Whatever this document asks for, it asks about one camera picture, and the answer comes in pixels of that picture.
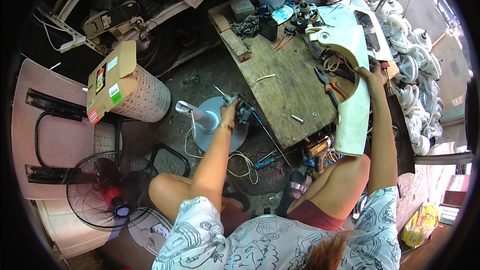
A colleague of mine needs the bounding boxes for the pink perforated plastic stool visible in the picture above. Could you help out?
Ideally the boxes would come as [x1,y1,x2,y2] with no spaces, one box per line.
[110,64,172,124]

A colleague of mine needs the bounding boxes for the orange black pliers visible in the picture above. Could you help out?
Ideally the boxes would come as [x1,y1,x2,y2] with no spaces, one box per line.
[314,67,349,110]

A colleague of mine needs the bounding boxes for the grey fan motor with shaft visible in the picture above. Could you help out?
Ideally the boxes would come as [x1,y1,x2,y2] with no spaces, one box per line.
[214,85,256,125]

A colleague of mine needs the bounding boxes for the black coiled hose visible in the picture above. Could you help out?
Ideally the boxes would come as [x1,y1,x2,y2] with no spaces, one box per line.
[136,19,211,76]

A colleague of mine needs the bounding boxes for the person's body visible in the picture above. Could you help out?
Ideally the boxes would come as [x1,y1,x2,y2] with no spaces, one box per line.
[152,185,402,270]

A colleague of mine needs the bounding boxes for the heap of white motor parts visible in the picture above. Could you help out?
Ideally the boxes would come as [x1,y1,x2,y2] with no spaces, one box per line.
[369,0,444,157]

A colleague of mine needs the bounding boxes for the white power cable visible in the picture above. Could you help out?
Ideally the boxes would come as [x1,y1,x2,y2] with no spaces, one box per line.
[184,112,260,185]

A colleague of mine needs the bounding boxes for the blue handled screwdriver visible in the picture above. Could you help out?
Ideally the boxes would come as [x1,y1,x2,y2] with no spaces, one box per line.
[253,155,278,170]

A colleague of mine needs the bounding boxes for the white slotted metal rail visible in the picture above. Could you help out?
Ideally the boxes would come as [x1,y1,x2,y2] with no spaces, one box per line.
[37,7,99,52]

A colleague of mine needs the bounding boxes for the pink chair with black frame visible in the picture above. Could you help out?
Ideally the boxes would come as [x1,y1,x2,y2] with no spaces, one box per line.
[11,58,125,200]

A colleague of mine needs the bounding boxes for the person's right hand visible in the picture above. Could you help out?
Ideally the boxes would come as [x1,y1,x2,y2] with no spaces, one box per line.
[354,57,387,89]

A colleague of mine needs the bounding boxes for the person's left hand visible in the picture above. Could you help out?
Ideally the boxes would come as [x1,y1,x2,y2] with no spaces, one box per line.
[219,97,241,128]

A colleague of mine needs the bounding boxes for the pile of metal screws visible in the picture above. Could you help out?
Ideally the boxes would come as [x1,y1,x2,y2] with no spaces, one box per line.
[229,15,260,39]

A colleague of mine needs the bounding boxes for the white spiral notebook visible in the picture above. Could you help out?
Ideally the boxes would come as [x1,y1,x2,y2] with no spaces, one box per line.
[318,3,395,63]

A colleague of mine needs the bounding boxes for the yellow black cordless drill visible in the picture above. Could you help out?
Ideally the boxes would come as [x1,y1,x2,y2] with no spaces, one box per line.
[303,134,337,175]

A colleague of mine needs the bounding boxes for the translucent plastic container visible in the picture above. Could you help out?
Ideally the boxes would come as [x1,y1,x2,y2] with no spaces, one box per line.
[230,0,256,23]

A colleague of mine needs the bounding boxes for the blue white packet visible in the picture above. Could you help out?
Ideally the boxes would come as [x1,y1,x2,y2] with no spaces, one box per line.
[271,4,295,25]

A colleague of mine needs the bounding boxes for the long thin metal rod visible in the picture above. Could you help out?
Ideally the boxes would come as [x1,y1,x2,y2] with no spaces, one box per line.
[251,110,293,169]

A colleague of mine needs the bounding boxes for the black fan with red hub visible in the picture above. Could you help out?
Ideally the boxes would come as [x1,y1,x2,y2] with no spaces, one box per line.
[66,150,159,232]

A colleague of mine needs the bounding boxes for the black switch with red wires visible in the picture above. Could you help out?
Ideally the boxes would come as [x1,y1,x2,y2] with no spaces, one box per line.
[272,26,297,52]

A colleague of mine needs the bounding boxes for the person's legs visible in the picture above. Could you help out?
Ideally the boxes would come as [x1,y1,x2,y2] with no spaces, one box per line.
[148,154,372,233]

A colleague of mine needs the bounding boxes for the bare fan motor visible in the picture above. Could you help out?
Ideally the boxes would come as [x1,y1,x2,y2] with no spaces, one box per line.
[290,1,322,33]

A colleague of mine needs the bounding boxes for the wooden plank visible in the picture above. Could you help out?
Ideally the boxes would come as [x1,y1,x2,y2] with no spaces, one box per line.
[208,5,251,63]

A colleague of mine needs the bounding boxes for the white cabinet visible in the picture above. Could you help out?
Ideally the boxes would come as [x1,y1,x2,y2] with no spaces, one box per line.
[35,199,114,260]

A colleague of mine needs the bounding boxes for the brown cardboard box with labels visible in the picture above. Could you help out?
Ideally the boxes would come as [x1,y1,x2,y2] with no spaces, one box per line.
[86,40,139,127]

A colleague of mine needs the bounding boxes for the white power strip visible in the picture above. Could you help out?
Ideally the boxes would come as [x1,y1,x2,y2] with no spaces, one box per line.
[59,35,87,54]

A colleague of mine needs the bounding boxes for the beige machine with black belt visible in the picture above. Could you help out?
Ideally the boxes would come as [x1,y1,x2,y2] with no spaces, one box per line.
[82,0,146,40]

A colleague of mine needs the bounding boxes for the black plastic bottle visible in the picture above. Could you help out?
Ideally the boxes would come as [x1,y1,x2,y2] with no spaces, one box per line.
[258,10,278,42]

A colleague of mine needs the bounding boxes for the black phone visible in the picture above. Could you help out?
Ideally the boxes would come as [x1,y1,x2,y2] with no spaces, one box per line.
[354,10,382,52]

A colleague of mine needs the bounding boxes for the yellow plastic bag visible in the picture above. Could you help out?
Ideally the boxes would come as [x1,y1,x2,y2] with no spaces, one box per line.
[400,202,440,249]

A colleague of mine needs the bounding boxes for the white plastic fan housing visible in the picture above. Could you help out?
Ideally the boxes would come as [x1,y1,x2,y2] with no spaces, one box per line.
[305,24,373,157]

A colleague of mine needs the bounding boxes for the grey round fan base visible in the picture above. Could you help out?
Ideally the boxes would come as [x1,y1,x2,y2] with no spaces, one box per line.
[175,96,249,154]

